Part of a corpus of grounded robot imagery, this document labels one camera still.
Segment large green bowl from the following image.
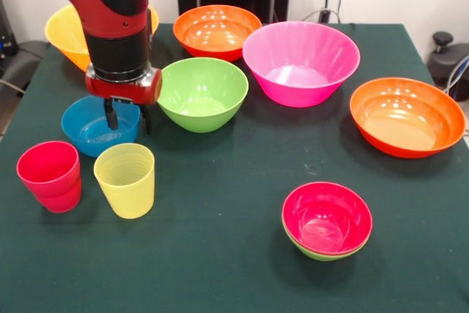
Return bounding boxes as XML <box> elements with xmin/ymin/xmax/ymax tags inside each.
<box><xmin>157</xmin><ymin>56</ymin><xmax>250</xmax><ymax>133</ymax></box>

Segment small green bowl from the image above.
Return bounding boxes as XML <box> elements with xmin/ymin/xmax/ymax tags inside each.
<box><xmin>281</xmin><ymin>217</ymin><xmax>371</xmax><ymax>262</ymax></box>

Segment large yellow-orange bowl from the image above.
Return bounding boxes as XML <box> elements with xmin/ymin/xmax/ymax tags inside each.
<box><xmin>44</xmin><ymin>4</ymin><xmax>160</xmax><ymax>72</ymax></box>

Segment black round base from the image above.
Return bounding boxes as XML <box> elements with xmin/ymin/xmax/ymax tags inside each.
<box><xmin>426</xmin><ymin>43</ymin><xmax>469</xmax><ymax>89</ymax></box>

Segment yellow cup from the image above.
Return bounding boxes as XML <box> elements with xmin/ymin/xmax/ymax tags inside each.
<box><xmin>93</xmin><ymin>143</ymin><xmax>156</xmax><ymax>220</ymax></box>

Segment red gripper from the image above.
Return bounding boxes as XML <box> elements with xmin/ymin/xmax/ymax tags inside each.
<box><xmin>85</xmin><ymin>63</ymin><xmax>163</xmax><ymax>135</ymax></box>

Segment dark grey seat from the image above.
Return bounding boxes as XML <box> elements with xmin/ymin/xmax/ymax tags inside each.
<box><xmin>0</xmin><ymin>40</ymin><xmax>51</xmax><ymax>96</ymax></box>

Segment dark green tablecloth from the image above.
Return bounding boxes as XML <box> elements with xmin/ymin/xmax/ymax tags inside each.
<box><xmin>0</xmin><ymin>23</ymin><xmax>469</xmax><ymax>313</ymax></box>

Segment black knob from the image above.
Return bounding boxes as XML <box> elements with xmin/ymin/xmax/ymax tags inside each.
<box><xmin>432</xmin><ymin>32</ymin><xmax>454</xmax><ymax>58</ymax></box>

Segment light cables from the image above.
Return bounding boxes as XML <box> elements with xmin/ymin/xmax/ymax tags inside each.
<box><xmin>442</xmin><ymin>54</ymin><xmax>469</xmax><ymax>100</ymax></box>

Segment large pink bowl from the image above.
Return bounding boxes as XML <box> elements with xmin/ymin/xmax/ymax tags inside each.
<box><xmin>242</xmin><ymin>21</ymin><xmax>362</xmax><ymax>108</ymax></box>

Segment black equipment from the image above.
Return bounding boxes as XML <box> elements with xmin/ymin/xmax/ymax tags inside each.
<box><xmin>0</xmin><ymin>0</ymin><xmax>19</xmax><ymax>57</ymax></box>

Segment small red bowl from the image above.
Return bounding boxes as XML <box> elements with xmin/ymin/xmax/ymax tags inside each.
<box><xmin>281</xmin><ymin>181</ymin><xmax>374</xmax><ymax>257</ymax></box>

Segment red cup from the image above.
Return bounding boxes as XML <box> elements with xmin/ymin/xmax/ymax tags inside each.
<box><xmin>16</xmin><ymin>140</ymin><xmax>81</xmax><ymax>200</ymax></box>
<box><xmin>33</xmin><ymin>177</ymin><xmax>83</xmax><ymax>214</ymax></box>

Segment blue bowl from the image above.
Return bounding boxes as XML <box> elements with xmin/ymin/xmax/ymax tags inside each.
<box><xmin>61</xmin><ymin>95</ymin><xmax>142</xmax><ymax>158</ymax></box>

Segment orange shallow bowl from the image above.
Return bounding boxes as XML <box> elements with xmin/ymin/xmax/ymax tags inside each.
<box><xmin>172</xmin><ymin>4</ymin><xmax>263</xmax><ymax>65</ymax></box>
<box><xmin>349</xmin><ymin>77</ymin><xmax>467</xmax><ymax>159</ymax></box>

